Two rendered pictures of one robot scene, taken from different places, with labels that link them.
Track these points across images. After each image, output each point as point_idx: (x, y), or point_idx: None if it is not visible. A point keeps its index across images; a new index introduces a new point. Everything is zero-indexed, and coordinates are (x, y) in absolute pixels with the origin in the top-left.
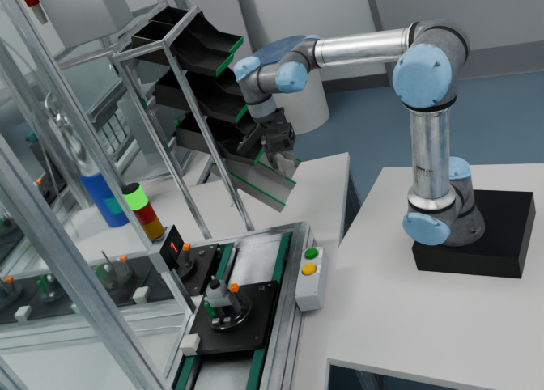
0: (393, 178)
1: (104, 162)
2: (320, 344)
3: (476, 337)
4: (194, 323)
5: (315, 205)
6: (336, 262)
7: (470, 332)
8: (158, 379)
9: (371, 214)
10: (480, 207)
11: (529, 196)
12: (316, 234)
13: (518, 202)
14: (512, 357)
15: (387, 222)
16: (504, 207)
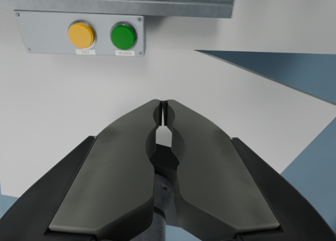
0: (306, 119)
1: None
2: (6, 34)
3: (45, 166)
4: None
5: (329, 1)
6: (160, 48)
7: (49, 163)
8: None
9: (244, 94)
10: (172, 203)
11: (175, 225)
12: (240, 10)
13: (169, 220)
14: (30, 181)
15: (219, 111)
16: (166, 214)
